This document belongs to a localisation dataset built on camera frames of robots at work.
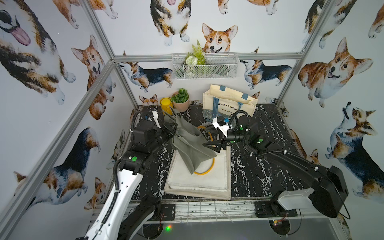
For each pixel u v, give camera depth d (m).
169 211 0.73
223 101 0.96
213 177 0.82
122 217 0.42
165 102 1.10
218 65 0.92
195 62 0.82
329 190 0.40
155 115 0.62
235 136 0.62
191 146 0.67
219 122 0.58
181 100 1.07
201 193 0.78
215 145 0.61
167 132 0.59
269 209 0.68
